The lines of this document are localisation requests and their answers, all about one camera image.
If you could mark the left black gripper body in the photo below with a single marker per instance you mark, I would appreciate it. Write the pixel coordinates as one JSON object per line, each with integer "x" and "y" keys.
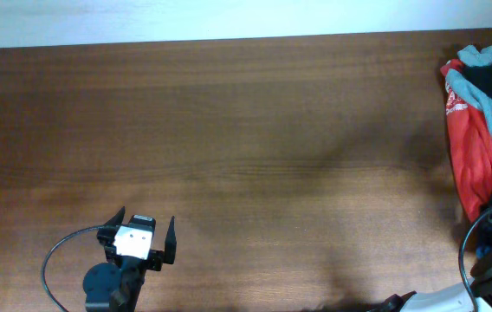
{"x": 104, "y": 237}

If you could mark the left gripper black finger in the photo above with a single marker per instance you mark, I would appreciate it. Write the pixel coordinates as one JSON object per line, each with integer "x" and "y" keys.
{"x": 116, "y": 220}
{"x": 170, "y": 243}

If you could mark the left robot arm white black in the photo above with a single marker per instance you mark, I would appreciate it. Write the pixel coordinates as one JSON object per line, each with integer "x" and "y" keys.
{"x": 114, "y": 286}

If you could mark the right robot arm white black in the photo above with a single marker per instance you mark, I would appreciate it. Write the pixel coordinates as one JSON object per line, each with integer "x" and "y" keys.
{"x": 473, "y": 293}

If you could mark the red garment with white print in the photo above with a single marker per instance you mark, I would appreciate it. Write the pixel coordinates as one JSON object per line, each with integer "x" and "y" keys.
{"x": 470, "y": 149}

